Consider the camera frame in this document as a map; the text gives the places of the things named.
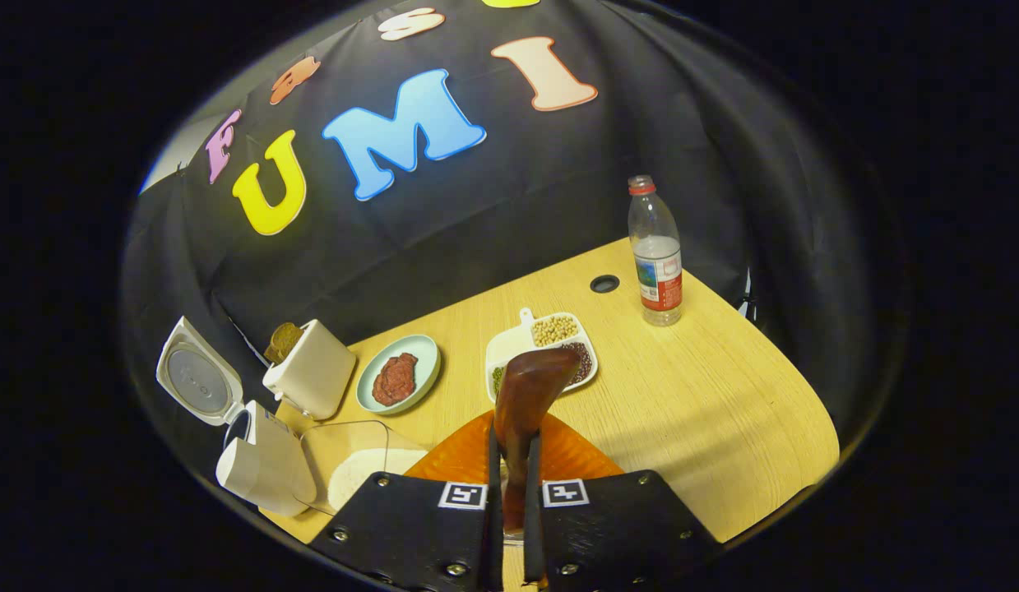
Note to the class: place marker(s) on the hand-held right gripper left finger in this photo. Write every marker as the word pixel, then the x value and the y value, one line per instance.
pixel 419 526

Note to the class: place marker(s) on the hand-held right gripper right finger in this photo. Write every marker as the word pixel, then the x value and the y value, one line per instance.
pixel 616 526

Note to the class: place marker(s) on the white rice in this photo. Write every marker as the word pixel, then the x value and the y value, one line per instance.
pixel 361 481

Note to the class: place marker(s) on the white rice cooker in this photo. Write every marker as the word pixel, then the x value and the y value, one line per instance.
pixel 266 469

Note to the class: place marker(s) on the brown wooden spoon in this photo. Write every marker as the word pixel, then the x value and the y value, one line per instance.
pixel 530 386

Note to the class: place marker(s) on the red meat piece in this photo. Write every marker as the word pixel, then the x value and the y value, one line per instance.
pixel 394 378

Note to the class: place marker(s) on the pile of green mung beans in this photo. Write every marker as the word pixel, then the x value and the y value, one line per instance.
pixel 497 380

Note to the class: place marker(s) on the pile of red beans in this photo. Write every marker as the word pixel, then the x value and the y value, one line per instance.
pixel 583 363

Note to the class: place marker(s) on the light blue plate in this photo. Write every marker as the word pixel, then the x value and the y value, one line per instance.
pixel 423 353

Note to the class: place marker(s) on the white toaster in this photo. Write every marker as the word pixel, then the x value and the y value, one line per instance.
pixel 316 378

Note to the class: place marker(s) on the white divided dish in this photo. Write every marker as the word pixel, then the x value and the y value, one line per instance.
pixel 509 345

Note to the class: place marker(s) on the pile of yellow soybeans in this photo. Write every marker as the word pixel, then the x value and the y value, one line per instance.
pixel 554 330

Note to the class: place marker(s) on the brown bread slice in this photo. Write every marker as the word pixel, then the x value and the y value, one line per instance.
pixel 283 341

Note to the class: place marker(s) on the clear water bottle red label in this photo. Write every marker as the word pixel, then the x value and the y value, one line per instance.
pixel 657 279

